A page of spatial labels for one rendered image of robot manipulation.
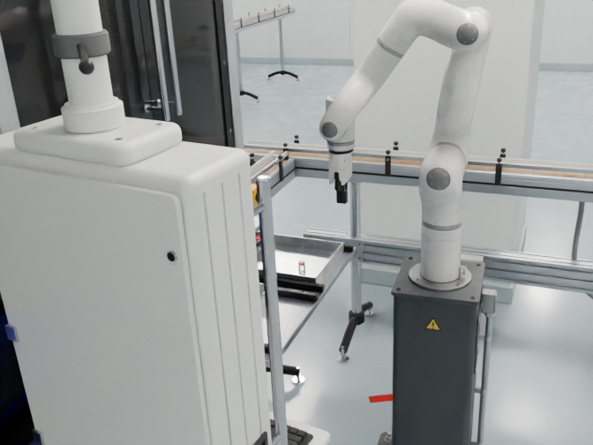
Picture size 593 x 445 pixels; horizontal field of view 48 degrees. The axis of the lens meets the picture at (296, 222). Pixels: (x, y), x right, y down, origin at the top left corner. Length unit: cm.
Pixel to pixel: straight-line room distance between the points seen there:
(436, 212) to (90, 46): 119
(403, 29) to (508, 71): 153
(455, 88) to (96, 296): 113
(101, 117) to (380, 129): 255
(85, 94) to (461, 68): 110
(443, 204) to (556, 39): 805
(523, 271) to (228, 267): 210
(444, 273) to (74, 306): 119
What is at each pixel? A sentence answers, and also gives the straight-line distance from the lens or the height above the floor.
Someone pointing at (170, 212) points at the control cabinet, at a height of 150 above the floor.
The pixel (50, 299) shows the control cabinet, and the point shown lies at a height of 128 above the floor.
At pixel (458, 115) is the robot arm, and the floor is 139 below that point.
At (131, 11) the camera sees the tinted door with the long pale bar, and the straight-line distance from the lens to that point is 178.
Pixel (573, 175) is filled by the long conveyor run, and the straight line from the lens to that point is 289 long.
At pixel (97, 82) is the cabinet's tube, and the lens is 112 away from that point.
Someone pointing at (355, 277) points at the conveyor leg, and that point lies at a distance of 323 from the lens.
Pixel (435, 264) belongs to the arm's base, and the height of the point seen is 93.
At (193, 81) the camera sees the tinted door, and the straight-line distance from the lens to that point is 203.
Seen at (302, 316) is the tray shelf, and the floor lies 88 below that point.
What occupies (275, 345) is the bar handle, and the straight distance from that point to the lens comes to 129.
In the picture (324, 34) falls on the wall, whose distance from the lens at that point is 1054.
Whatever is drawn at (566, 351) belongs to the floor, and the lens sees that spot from 345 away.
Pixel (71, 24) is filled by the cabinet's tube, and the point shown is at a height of 175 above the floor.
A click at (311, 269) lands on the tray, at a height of 88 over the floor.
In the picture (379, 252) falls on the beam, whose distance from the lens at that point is 311.
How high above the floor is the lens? 186
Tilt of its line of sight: 23 degrees down
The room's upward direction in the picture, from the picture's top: 3 degrees counter-clockwise
